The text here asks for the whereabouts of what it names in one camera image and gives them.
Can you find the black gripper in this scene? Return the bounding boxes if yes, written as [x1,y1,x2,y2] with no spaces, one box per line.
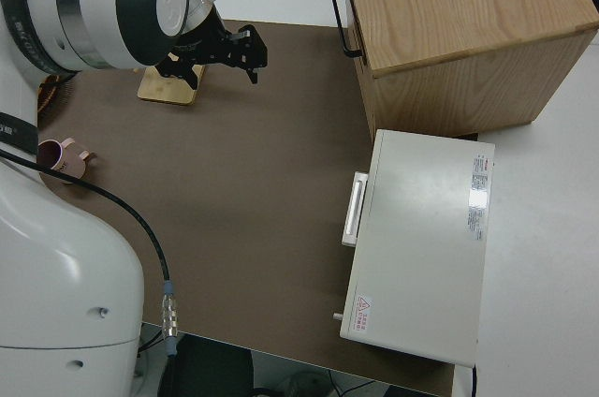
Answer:
[156,10,269,90]

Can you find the pink mug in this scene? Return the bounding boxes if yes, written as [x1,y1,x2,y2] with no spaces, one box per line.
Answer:
[37,137,98,186]

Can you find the wooden mug stand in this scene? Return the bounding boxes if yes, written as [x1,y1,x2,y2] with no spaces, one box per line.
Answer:
[137,63,207,107]

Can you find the brown table mat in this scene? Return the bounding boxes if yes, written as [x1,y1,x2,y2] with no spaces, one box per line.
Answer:
[35,19,459,391]

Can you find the brown wicker basket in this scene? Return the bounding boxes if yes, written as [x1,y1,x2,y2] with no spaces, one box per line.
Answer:
[37,74,76,113]

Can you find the wooden cabinet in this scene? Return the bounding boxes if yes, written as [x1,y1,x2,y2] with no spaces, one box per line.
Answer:
[340,0,599,143]

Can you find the white toaster oven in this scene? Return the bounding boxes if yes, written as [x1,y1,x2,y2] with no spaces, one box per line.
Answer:
[332,128,496,366]

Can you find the black cabinet handle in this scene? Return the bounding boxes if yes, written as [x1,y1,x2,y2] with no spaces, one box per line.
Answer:
[329,0,365,59]

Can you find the white toaster door handle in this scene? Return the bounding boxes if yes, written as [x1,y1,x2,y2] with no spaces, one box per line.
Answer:
[341,171,370,248]

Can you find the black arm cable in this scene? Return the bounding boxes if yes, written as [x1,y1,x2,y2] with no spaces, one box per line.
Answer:
[0,147,182,360]

